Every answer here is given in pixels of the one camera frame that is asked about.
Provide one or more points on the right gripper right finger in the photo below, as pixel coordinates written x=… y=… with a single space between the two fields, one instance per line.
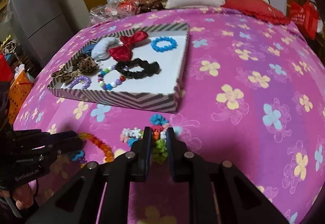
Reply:
x=185 y=165

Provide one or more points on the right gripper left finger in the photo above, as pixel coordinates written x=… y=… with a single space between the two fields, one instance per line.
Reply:
x=134 y=165

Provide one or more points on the black scrunchie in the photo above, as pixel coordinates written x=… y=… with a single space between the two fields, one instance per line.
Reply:
x=138 y=69

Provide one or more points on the leopard print bow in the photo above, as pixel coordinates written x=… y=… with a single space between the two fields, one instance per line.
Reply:
x=86 y=67

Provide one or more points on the brown scrunchie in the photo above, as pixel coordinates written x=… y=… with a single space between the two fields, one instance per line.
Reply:
x=78 y=59

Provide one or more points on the red satin bow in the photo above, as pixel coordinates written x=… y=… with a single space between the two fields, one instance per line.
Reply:
x=124 y=53

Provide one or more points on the white fluffy scrunchie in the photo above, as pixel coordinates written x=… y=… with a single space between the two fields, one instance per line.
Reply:
x=100 y=50

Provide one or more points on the blue hair claw clip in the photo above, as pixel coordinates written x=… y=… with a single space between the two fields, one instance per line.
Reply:
x=88 y=49

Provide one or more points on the left hand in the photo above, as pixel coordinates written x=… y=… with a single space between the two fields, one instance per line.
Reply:
x=23 y=196

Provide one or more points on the orange plastic basket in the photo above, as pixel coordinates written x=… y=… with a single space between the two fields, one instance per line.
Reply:
x=19 y=90

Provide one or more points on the red bag beside basket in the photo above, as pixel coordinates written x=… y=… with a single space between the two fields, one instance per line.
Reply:
x=6 y=74

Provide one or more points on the pink floral bedsheet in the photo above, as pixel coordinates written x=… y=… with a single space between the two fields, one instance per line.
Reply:
x=253 y=94

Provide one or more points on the striped chevron tray box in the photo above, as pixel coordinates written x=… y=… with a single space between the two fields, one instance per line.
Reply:
x=160 y=92

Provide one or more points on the grey refrigerator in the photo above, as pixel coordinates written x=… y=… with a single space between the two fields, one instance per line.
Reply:
x=40 y=27

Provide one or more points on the clear plastic bag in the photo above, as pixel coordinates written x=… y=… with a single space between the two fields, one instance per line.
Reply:
x=115 y=9

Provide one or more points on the red cushion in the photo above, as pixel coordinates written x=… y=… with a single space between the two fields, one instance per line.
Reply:
x=258 y=9

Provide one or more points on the red shopping bag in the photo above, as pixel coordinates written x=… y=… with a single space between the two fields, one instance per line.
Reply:
x=305 y=17

